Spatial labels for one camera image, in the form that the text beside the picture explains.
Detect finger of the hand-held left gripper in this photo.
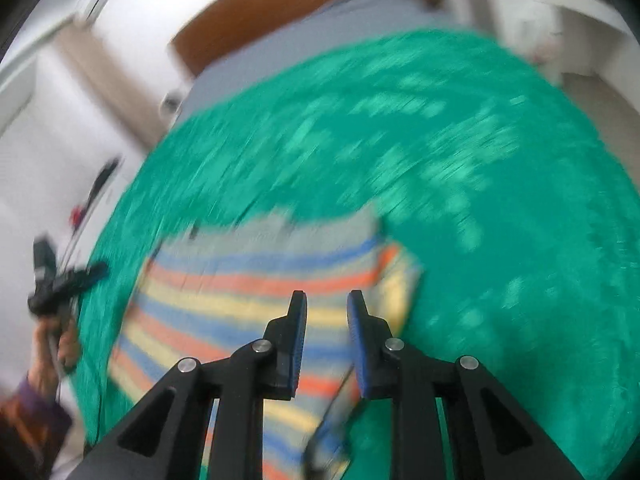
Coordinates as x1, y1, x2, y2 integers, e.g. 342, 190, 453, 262
59, 261, 110, 292

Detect striped knit sweater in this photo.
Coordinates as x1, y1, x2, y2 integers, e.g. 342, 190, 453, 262
106, 205, 424, 480

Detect green blanket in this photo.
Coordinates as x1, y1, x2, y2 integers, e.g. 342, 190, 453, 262
74, 29, 640, 480

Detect grey bed sheet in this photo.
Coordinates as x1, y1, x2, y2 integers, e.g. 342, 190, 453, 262
174, 0, 468, 127

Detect brown wooden headboard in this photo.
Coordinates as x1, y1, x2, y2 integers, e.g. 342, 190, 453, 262
169, 0, 444, 79

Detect person's left hand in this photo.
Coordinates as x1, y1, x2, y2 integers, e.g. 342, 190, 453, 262
31, 310, 82, 397

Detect beige curtain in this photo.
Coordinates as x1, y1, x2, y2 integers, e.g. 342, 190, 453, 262
52, 25, 177, 152

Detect person's left forearm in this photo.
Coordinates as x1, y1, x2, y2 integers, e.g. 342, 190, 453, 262
0, 374, 74, 480

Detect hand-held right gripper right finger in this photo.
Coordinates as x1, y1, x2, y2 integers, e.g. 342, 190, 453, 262
346, 289, 584, 480

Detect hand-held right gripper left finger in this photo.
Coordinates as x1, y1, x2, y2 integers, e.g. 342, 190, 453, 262
67, 290, 309, 480

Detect black and red wall items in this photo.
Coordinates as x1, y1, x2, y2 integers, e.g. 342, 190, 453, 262
69, 157, 122, 232

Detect white shelf unit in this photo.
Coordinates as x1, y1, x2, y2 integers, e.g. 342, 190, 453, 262
440, 0, 640, 77

